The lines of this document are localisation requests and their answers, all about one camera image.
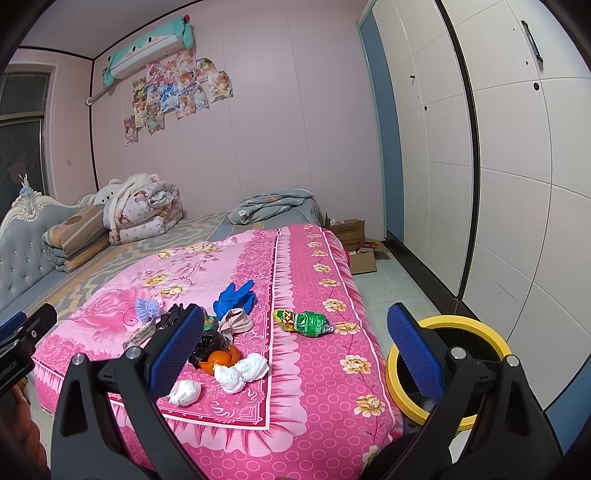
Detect blue rubber glove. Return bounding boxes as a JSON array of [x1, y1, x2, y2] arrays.
[[213, 280, 257, 319]]

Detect folded floral quilt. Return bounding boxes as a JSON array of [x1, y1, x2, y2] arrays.
[[88, 173, 183, 246]]

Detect window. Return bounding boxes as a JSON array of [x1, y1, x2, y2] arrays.
[[0, 71, 50, 215]]

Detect black wardrobe handle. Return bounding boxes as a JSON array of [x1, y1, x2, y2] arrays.
[[520, 20, 544, 65]]

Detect grey folded blanket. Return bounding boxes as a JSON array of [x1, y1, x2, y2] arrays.
[[226, 188, 321, 225]]

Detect grey patterned bed sheet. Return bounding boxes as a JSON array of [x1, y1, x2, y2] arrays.
[[18, 210, 270, 319]]

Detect grey tufted headboard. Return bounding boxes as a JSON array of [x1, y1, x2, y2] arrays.
[[0, 188, 82, 322]]

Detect orange peel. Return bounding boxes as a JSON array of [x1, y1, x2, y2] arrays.
[[198, 345, 242, 375]]

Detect white paper label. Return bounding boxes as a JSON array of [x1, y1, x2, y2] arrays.
[[122, 320, 156, 350]]

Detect flat open cardboard box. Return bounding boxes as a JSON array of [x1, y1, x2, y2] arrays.
[[348, 240, 389, 275]]

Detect yellow rimmed black trash bin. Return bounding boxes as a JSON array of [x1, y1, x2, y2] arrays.
[[386, 315, 511, 425]]

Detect beige pink cloth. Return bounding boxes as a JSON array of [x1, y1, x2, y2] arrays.
[[217, 308, 253, 345]]

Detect pink floral bedspread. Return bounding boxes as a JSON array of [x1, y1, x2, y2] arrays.
[[34, 224, 403, 479]]

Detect striped brown pillow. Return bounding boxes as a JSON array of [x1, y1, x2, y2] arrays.
[[42, 204, 110, 273]]

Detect white wardrobe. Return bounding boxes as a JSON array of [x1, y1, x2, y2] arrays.
[[359, 0, 591, 411]]

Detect person's left hand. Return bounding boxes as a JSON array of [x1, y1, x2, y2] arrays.
[[10, 385, 48, 473]]

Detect anime posters on wall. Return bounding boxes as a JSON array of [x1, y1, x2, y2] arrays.
[[123, 49, 233, 145]]

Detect green yellow snack wrapper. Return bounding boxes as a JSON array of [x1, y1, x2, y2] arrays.
[[273, 309, 335, 338]]

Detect purple foam net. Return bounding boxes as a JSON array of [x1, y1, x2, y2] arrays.
[[135, 298, 160, 324]]

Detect covered wall air conditioner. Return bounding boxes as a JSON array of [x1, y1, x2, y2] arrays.
[[102, 15, 194, 88]]

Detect white tissue small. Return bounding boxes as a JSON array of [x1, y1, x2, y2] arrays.
[[168, 379, 201, 407]]

